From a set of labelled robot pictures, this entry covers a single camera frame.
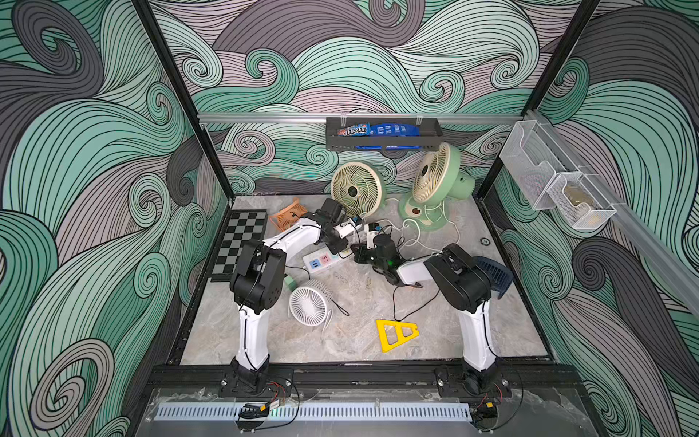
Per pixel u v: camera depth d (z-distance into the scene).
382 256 0.80
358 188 1.04
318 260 0.96
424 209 1.10
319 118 0.95
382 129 0.92
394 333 0.81
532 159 0.80
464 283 0.54
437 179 0.88
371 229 0.90
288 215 1.01
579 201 0.65
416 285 0.90
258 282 0.52
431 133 0.93
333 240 0.86
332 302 0.79
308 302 0.78
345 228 0.86
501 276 0.81
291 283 0.90
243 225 1.06
